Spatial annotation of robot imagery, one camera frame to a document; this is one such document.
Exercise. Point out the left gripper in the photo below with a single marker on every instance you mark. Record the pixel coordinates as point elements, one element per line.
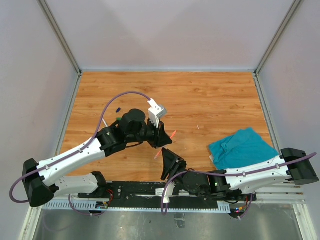
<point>164,139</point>

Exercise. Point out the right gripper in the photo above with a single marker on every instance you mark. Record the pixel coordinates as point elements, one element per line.
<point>169,165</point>

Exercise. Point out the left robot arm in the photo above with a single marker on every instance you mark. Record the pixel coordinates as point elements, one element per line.
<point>49,178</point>

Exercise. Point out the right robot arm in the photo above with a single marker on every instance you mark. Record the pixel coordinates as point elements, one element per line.
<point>291,165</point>

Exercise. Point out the teal cloth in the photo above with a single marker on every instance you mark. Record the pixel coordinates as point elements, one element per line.
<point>242,149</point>

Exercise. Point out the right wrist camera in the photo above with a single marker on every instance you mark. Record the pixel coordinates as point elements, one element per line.
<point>168,193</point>

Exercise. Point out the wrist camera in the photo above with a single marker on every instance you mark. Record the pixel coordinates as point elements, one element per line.
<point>168,193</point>
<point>156,112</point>

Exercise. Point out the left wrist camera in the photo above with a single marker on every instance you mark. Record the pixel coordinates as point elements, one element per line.
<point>156,112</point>

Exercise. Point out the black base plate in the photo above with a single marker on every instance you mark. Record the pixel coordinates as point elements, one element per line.
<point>132,189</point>

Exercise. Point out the white cable duct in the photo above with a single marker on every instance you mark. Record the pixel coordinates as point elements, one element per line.
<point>151,204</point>

